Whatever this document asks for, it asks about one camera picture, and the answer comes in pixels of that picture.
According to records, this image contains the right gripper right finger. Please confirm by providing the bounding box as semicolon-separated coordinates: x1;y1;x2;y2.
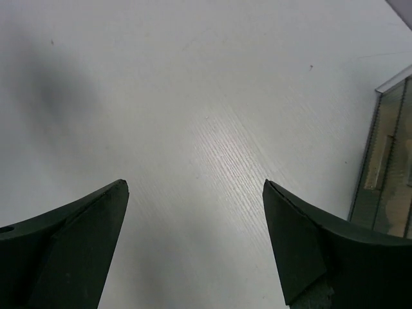
263;180;411;308

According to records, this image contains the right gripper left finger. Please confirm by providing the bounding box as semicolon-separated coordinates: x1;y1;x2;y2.
1;180;129;308

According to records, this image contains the clear acrylic organizer box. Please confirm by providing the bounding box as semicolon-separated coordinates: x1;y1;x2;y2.
348;67;411;239

